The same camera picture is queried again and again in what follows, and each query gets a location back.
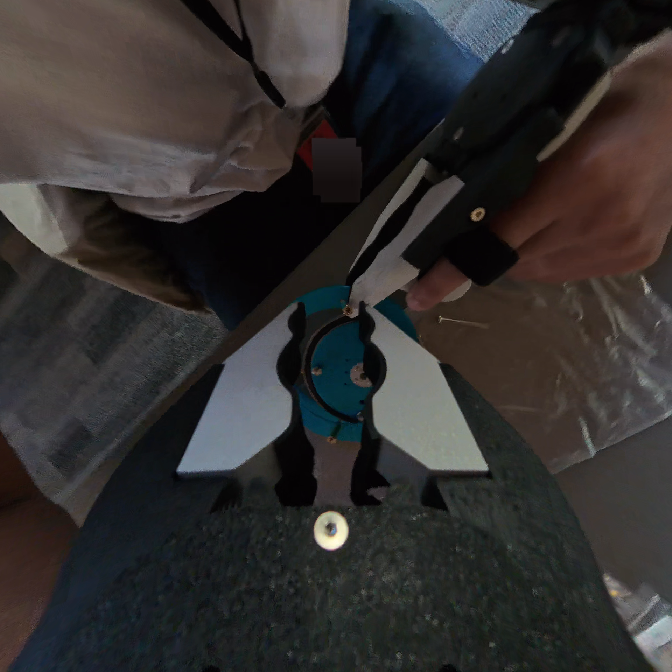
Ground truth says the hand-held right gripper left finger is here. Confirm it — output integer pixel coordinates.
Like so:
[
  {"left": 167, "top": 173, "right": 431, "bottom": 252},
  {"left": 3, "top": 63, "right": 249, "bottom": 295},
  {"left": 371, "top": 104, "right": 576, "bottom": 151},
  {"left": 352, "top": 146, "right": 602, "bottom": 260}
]
[{"left": 176, "top": 303, "right": 306, "bottom": 476}]

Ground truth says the red id badge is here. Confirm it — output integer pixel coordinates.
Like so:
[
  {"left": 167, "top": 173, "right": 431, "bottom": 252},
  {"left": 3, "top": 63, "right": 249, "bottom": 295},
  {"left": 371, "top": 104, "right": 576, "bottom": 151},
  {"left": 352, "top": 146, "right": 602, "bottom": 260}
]
[{"left": 296, "top": 118, "right": 337, "bottom": 169}]

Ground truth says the grey desk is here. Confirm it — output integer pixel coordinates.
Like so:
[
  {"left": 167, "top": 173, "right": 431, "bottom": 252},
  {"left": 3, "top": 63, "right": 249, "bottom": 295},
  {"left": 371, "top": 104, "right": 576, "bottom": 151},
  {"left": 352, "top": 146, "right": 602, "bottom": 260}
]
[{"left": 210, "top": 121, "right": 672, "bottom": 672}]

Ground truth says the person's left hand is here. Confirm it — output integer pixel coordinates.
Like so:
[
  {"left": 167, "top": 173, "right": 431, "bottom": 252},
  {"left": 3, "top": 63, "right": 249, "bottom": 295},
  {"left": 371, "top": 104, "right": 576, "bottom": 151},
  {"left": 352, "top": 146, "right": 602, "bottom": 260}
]
[{"left": 406, "top": 29, "right": 672, "bottom": 312}]

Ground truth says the person's beige shirt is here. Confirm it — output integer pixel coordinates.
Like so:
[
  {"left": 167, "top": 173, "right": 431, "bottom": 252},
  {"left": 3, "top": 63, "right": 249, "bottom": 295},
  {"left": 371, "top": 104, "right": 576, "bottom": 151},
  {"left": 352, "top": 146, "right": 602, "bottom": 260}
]
[{"left": 0, "top": 0, "right": 352, "bottom": 313}]

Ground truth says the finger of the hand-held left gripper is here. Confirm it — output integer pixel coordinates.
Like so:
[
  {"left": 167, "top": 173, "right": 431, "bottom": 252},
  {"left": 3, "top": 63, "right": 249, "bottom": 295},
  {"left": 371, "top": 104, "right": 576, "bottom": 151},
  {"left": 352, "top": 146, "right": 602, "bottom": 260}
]
[
  {"left": 346, "top": 159, "right": 438, "bottom": 285},
  {"left": 350, "top": 180, "right": 466, "bottom": 309}
]

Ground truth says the blue round metal turntable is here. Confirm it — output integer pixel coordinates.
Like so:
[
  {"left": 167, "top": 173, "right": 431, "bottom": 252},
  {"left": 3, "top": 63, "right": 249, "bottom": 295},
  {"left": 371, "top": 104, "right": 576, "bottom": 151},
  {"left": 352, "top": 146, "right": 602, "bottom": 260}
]
[{"left": 290, "top": 285, "right": 421, "bottom": 444}]

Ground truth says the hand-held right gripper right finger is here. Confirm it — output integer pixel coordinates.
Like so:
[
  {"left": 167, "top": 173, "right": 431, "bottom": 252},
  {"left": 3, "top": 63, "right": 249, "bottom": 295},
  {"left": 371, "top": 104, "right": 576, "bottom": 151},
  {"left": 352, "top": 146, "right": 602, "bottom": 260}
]
[{"left": 359, "top": 303, "right": 490, "bottom": 476}]

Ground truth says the clear plastic bag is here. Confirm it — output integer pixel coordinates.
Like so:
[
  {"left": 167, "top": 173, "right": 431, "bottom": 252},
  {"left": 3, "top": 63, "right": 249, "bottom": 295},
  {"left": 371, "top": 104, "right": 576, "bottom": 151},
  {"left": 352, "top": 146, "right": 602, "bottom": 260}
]
[{"left": 417, "top": 273, "right": 672, "bottom": 474}]

